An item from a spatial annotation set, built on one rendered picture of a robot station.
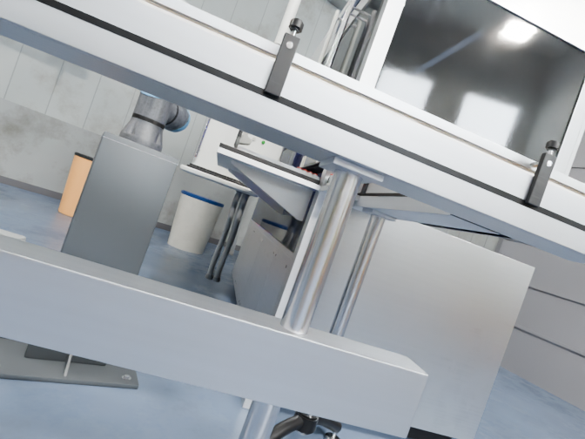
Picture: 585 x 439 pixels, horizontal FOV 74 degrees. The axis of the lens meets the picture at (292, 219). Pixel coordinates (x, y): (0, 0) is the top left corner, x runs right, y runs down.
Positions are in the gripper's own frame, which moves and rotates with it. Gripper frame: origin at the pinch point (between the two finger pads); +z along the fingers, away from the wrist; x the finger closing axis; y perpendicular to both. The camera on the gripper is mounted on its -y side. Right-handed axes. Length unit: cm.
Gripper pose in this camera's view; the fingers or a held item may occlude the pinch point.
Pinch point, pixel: (234, 145)
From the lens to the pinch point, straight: 153.1
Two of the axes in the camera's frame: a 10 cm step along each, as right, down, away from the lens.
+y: 9.2, 3.4, 2.0
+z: -3.4, 9.4, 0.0
